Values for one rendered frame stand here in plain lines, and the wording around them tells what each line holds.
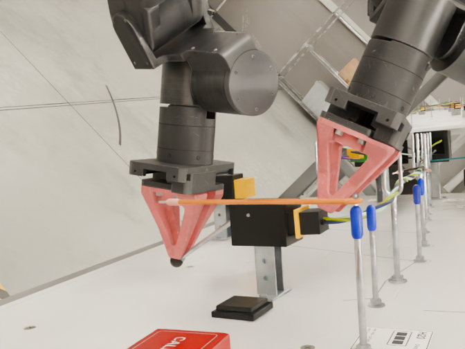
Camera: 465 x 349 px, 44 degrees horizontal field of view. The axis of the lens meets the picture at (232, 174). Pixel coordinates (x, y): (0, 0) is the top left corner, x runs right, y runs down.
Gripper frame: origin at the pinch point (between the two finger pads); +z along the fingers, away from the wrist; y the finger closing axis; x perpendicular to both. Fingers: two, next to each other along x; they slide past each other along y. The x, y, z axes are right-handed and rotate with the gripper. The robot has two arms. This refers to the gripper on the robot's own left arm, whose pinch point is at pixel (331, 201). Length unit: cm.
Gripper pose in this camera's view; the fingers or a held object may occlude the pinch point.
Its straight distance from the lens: 53.5
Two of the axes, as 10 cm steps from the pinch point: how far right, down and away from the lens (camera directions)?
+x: -8.5, -4.1, 3.4
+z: -3.9, 9.1, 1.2
